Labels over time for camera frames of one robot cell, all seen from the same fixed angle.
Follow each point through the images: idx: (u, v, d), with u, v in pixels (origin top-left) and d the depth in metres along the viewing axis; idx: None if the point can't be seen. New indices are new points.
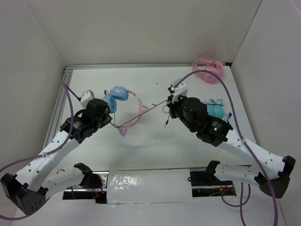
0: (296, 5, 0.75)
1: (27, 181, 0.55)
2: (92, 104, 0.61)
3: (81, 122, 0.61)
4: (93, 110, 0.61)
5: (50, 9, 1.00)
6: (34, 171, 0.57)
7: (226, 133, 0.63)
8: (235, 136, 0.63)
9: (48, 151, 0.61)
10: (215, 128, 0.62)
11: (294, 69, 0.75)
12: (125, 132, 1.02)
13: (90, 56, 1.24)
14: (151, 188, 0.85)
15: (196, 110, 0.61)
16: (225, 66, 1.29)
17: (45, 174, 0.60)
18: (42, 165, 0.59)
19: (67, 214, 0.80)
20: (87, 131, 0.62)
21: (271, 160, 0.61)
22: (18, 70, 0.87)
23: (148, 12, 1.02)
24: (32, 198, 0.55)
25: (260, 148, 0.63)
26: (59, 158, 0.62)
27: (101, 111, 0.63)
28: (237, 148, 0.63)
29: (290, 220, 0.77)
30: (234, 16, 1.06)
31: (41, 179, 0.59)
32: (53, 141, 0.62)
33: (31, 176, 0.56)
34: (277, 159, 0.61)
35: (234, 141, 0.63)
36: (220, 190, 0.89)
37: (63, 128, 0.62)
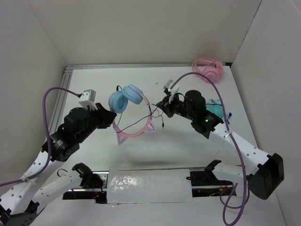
0: (296, 4, 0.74)
1: (10, 206, 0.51)
2: (69, 121, 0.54)
3: (63, 141, 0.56)
4: (70, 126, 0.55)
5: (49, 10, 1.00)
6: (16, 196, 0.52)
7: (216, 125, 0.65)
8: (222, 128, 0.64)
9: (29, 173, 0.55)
10: (207, 119, 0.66)
11: (293, 69, 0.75)
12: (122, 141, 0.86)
13: (90, 57, 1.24)
14: (150, 188, 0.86)
15: (195, 100, 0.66)
16: (225, 65, 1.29)
17: (31, 195, 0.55)
18: (25, 189, 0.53)
19: (68, 214, 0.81)
20: (70, 149, 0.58)
21: (254, 153, 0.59)
22: (19, 72, 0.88)
23: (147, 11, 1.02)
24: (19, 220, 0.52)
25: (247, 142, 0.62)
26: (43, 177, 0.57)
27: (80, 126, 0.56)
28: (222, 138, 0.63)
29: (290, 221, 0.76)
30: (234, 16, 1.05)
31: (27, 201, 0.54)
32: (35, 163, 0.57)
33: (13, 202, 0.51)
34: (261, 153, 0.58)
35: (221, 132, 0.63)
36: (220, 190, 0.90)
37: (44, 149, 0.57)
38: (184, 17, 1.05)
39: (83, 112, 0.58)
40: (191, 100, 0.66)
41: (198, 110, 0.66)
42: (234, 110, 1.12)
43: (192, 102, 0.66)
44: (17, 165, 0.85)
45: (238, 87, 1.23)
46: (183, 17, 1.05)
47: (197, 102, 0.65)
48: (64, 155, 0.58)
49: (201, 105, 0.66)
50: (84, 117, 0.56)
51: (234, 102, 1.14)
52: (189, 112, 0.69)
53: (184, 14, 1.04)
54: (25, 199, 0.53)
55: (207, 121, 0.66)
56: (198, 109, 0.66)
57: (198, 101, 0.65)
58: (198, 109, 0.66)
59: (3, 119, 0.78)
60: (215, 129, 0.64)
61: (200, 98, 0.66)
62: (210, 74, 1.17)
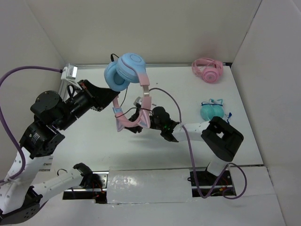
0: (296, 5, 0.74)
1: (1, 206, 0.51)
2: (36, 112, 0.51)
3: (39, 133, 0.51)
4: (40, 117, 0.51)
5: (50, 10, 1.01)
6: (4, 197, 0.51)
7: (175, 127, 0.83)
8: (177, 125, 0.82)
9: (12, 173, 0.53)
10: (169, 128, 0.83)
11: (293, 69, 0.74)
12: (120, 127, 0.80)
13: (90, 56, 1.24)
14: (150, 188, 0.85)
15: (161, 116, 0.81)
16: (225, 66, 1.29)
17: (22, 192, 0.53)
18: (11, 189, 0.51)
19: (68, 214, 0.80)
20: (52, 141, 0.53)
21: (199, 126, 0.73)
22: (19, 72, 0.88)
23: (147, 12, 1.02)
24: (16, 216, 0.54)
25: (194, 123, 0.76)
26: (28, 173, 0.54)
27: (52, 114, 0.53)
28: (179, 131, 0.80)
29: (290, 221, 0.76)
30: (234, 16, 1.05)
31: (19, 198, 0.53)
32: (16, 160, 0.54)
33: (3, 203, 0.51)
34: (204, 123, 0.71)
35: (178, 127, 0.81)
36: (220, 190, 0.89)
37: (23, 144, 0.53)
38: (183, 17, 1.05)
39: (53, 99, 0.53)
40: (158, 116, 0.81)
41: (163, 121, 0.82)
42: (234, 110, 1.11)
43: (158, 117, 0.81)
44: None
45: (238, 87, 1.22)
46: (182, 17, 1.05)
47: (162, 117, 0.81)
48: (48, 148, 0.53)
49: (167, 119, 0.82)
50: (52, 105, 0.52)
51: (234, 102, 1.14)
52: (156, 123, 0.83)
53: (184, 14, 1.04)
54: (15, 198, 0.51)
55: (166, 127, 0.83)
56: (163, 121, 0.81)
57: (163, 116, 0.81)
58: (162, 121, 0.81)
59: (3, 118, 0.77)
60: (174, 129, 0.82)
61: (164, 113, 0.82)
62: (210, 74, 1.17)
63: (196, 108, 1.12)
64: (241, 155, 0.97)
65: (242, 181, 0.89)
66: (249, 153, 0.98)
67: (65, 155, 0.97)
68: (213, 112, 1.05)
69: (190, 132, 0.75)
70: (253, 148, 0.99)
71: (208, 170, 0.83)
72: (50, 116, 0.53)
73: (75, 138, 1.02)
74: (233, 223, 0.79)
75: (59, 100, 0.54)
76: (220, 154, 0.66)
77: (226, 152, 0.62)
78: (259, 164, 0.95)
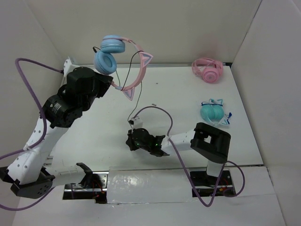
0: (296, 5, 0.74)
1: (17, 178, 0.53)
2: (72, 78, 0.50)
3: (61, 104, 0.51)
4: (73, 85, 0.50)
5: (50, 10, 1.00)
6: (22, 166, 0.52)
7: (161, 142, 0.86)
8: (165, 139, 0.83)
9: (31, 142, 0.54)
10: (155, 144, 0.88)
11: (294, 69, 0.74)
12: (132, 92, 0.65)
13: (90, 56, 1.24)
14: (151, 188, 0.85)
15: (140, 136, 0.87)
16: (225, 65, 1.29)
17: (38, 165, 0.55)
18: (28, 160, 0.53)
19: (68, 214, 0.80)
20: (72, 114, 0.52)
21: (186, 136, 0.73)
22: (19, 71, 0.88)
23: (147, 11, 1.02)
24: (30, 190, 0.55)
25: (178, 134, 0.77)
26: (46, 145, 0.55)
27: (83, 86, 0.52)
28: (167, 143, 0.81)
29: (291, 221, 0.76)
30: (234, 16, 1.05)
31: (35, 171, 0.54)
32: (35, 131, 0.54)
33: (21, 173, 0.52)
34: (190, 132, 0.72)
35: (165, 141, 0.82)
36: (220, 190, 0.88)
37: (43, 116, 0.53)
38: (184, 17, 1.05)
39: (87, 71, 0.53)
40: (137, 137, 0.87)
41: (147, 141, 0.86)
42: (235, 110, 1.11)
43: (137, 138, 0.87)
44: None
45: (238, 87, 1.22)
46: (182, 17, 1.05)
47: (141, 137, 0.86)
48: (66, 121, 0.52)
49: (147, 137, 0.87)
50: (88, 76, 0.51)
51: (234, 102, 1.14)
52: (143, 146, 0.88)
53: (184, 14, 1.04)
54: (32, 168, 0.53)
55: (157, 144, 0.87)
56: (147, 142, 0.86)
57: (142, 136, 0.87)
58: (146, 142, 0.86)
59: (3, 118, 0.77)
60: (162, 145, 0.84)
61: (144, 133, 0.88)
62: (210, 74, 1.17)
63: (196, 108, 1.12)
64: (241, 155, 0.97)
65: (240, 180, 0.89)
66: (249, 153, 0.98)
67: (65, 155, 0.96)
68: (213, 112, 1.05)
69: (177, 144, 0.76)
70: (253, 148, 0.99)
71: (209, 173, 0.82)
72: (82, 86, 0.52)
73: (75, 138, 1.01)
74: (233, 222, 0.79)
75: (92, 73, 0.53)
76: (214, 159, 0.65)
77: (219, 157, 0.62)
78: (259, 164, 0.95)
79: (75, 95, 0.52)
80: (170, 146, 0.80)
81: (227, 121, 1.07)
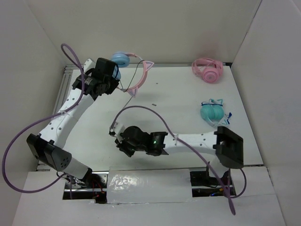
0: (296, 5, 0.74)
1: (51, 138, 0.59)
2: (102, 61, 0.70)
3: (91, 79, 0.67)
4: (103, 66, 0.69)
5: (50, 10, 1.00)
6: (56, 128, 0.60)
7: (163, 140, 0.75)
8: (170, 138, 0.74)
9: (65, 108, 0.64)
10: (154, 141, 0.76)
11: (294, 69, 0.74)
12: (136, 92, 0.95)
13: (91, 56, 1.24)
14: (151, 187, 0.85)
15: (133, 135, 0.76)
16: (225, 65, 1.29)
17: (68, 130, 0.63)
18: (63, 122, 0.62)
19: (68, 214, 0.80)
20: (99, 88, 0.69)
21: (204, 139, 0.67)
22: (18, 72, 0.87)
23: (147, 11, 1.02)
24: (59, 155, 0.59)
25: (193, 135, 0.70)
26: (77, 112, 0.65)
27: (109, 69, 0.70)
28: (174, 146, 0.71)
29: (291, 221, 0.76)
30: (234, 16, 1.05)
31: (65, 135, 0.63)
32: (68, 100, 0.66)
33: (55, 133, 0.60)
34: (209, 135, 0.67)
35: (171, 142, 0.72)
36: (220, 190, 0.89)
37: (76, 86, 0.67)
38: (184, 16, 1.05)
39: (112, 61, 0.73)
40: (130, 137, 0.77)
41: (140, 140, 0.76)
42: (235, 110, 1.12)
43: (130, 138, 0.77)
44: (19, 165, 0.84)
45: (238, 87, 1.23)
46: (183, 17, 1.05)
47: (133, 136, 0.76)
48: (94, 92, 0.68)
49: (140, 133, 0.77)
50: (114, 62, 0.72)
51: (234, 102, 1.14)
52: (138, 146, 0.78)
53: (184, 14, 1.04)
54: (64, 131, 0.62)
55: (154, 142, 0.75)
56: (142, 141, 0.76)
57: (134, 135, 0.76)
58: (140, 141, 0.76)
59: (3, 118, 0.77)
60: (165, 144, 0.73)
61: (136, 131, 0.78)
62: (210, 74, 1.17)
63: (196, 108, 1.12)
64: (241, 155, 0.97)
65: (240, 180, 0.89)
66: (249, 153, 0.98)
67: None
68: (213, 112, 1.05)
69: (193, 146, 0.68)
70: (253, 148, 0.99)
71: (211, 174, 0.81)
72: (108, 69, 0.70)
73: (75, 139, 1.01)
74: (233, 222, 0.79)
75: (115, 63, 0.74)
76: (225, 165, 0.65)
77: (239, 164, 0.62)
78: (259, 164, 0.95)
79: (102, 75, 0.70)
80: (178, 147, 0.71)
81: (227, 121, 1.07)
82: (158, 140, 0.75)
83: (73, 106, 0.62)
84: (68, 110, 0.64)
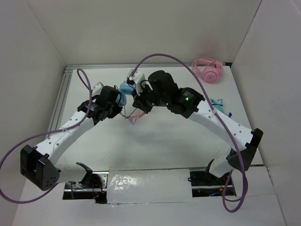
0: (296, 5, 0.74)
1: (46, 152, 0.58)
2: (106, 90, 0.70)
3: (95, 107, 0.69)
4: (108, 95, 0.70)
5: (50, 10, 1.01)
6: (54, 143, 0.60)
7: (198, 104, 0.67)
8: (206, 107, 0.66)
9: (67, 126, 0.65)
10: (186, 98, 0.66)
11: (293, 68, 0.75)
12: (135, 121, 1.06)
13: (91, 56, 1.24)
14: (151, 188, 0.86)
15: (161, 80, 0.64)
16: (225, 65, 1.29)
17: (64, 147, 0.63)
18: (62, 138, 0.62)
19: (68, 214, 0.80)
20: (101, 113, 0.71)
21: (240, 131, 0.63)
22: (18, 71, 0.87)
23: (147, 12, 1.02)
24: (48, 173, 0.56)
25: (232, 121, 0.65)
26: (77, 132, 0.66)
27: (114, 96, 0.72)
28: (208, 118, 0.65)
29: (290, 221, 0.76)
30: (234, 16, 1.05)
31: (59, 152, 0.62)
32: (71, 119, 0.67)
33: (51, 148, 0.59)
34: (246, 131, 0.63)
35: (206, 112, 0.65)
36: (220, 190, 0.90)
37: (81, 109, 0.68)
38: (184, 17, 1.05)
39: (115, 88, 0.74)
40: (156, 78, 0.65)
41: (167, 88, 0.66)
42: (234, 110, 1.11)
43: (156, 81, 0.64)
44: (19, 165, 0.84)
45: (238, 87, 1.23)
46: (182, 17, 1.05)
47: (162, 80, 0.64)
48: (97, 117, 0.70)
49: (169, 80, 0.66)
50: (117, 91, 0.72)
51: (234, 102, 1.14)
52: (161, 94, 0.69)
53: (184, 14, 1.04)
54: (60, 148, 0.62)
55: (186, 99, 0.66)
56: (169, 90, 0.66)
57: (163, 79, 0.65)
58: (166, 89, 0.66)
59: (3, 118, 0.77)
60: (199, 109, 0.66)
61: (165, 76, 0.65)
62: (210, 74, 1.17)
63: None
64: None
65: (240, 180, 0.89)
66: None
67: (66, 155, 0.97)
68: None
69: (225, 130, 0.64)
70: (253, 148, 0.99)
71: (211, 170, 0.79)
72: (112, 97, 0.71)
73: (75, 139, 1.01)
74: (233, 222, 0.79)
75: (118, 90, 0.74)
76: (230, 161, 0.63)
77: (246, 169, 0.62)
78: (259, 164, 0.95)
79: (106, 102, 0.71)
80: (209, 121, 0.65)
81: None
82: (192, 99, 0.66)
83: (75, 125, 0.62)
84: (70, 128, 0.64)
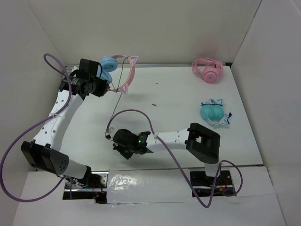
0: (296, 5, 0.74)
1: (48, 141, 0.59)
2: (85, 62, 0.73)
3: (76, 79, 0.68)
4: (88, 66, 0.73)
5: (50, 10, 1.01)
6: (51, 131, 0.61)
7: (147, 139, 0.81)
8: (152, 137, 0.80)
9: (56, 111, 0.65)
10: (139, 140, 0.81)
11: (293, 68, 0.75)
12: (126, 89, 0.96)
13: (91, 56, 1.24)
14: (151, 187, 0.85)
15: (120, 137, 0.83)
16: (225, 65, 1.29)
17: (61, 132, 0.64)
18: (56, 124, 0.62)
19: (68, 214, 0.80)
20: (86, 86, 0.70)
21: (178, 136, 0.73)
22: (18, 72, 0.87)
23: (147, 12, 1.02)
24: (58, 159, 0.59)
25: (170, 133, 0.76)
26: (68, 113, 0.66)
27: (94, 68, 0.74)
28: (155, 143, 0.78)
29: (291, 221, 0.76)
30: (234, 16, 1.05)
31: (59, 137, 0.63)
32: (57, 102, 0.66)
33: (50, 137, 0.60)
34: (182, 132, 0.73)
35: (152, 140, 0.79)
36: (220, 190, 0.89)
37: (63, 88, 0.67)
38: (184, 17, 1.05)
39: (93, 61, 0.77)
40: (117, 137, 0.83)
41: (127, 140, 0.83)
42: (235, 110, 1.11)
43: (118, 139, 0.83)
44: (19, 165, 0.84)
45: (238, 87, 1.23)
46: (182, 17, 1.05)
47: (121, 137, 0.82)
48: (83, 92, 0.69)
49: (126, 135, 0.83)
50: (96, 62, 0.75)
51: (234, 102, 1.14)
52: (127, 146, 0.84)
53: (184, 14, 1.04)
54: (59, 132, 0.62)
55: (139, 141, 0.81)
56: (128, 141, 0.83)
57: (121, 136, 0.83)
58: (127, 141, 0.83)
59: (3, 118, 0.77)
60: (147, 142, 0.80)
61: (120, 133, 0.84)
62: (210, 74, 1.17)
63: (196, 108, 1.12)
64: (241, 155, 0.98)
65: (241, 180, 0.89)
66: (249, 153, 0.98)
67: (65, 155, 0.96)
68: (213, 112, 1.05)
69: (169, 143, 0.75)
70: (253, 148, 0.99)
71: (208, 175, 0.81)
72: (93, 68, 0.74)
73: (75, 139, 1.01)
74: (233, 222, 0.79)
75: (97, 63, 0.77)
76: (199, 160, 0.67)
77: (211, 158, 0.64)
78: (260, 164, 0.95)
79: (87, 74, 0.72)
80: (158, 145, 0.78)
81: (227, 121, 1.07)
82: (143, 139, 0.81)
83: (64, 107, 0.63)
84: (60, 112, 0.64)
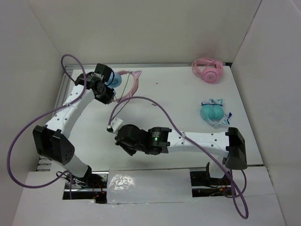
0: (296, 6, 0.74)
1: (59, 127, 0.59)
2: (101, 66, 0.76)
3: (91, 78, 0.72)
4: (103, 70, 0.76)
5: (50, 10, 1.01)
6: (62, 119, 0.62)
7: (168, 137, 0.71)
8: (176, 136, 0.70)
9: (70, 101, 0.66)
10: (155, 138, 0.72)
11: (293, 68, 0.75)
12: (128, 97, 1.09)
13: (91, 57, 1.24)
14: (151, 187, 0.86)
15: (127, 134, 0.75)
16: (225, 65, 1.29)
17: (72, 122, 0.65)
18: (68, 113, 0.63)
19: (68, 214, 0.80)
20: (98, 86, 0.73)
21: (215, 140, 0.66)
22: (18, 72, 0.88)
23: (147, 12, 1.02)
24: (65, 147, 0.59)
25: (203, 135, 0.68)
26: (81, 104, 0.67)
27: (107, 73, 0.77)
28: (182, 144, 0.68)
29: (291, 221, 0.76)
30: (234, 16, 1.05)
31: (70, 126, 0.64)
32: (72, 94, 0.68)
33: (61, 124, 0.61)
34: (220, 136, 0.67)
35: (177, 140, 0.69)
36: (220, 190, 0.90)
37: (78, 83, 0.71)
38: (184, 17, 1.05)
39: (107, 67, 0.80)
40: (123, 136, 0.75)
41: (137, 138, 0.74)
42: (234, 110, 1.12)
43: (124, 137, 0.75)
44: (19, 165, 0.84)
45: (238, 87, 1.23)
46: (182, 17, 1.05)
47: (128, 135, 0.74)
48: (94, 89, 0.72)
49: (134, 132, 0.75)
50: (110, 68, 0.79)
51: (234, 102, 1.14)
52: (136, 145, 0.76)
53: (184, 14, 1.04)
54: (70, 121, 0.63)
55: (155, 139, 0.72)
56: (138, 139, 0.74)
57: (128, 133, 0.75)
58: (137, 140, 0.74)
59: (3, 118, 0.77)
60: (170, 141, 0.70)
61: (129, 131, 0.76)
62: (210, 74, 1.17)
63: (197, 108, 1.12)
64: None
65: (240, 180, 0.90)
66: (249, 153, 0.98)
67: None
68: (213, 112, 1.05)
69: (202, 146, 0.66)
70: (253, 148, 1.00)
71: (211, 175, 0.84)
72: (107, 73, 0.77)
73: (75, 139, 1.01)
74: (233, 222, 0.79)
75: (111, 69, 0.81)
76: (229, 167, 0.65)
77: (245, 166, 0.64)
78: (259, 164, 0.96)
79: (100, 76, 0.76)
80: (184, 146, 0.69)
81: (227, 121, 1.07)
82: (161, 136, 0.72)
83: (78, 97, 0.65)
84: (74, 103, 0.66)
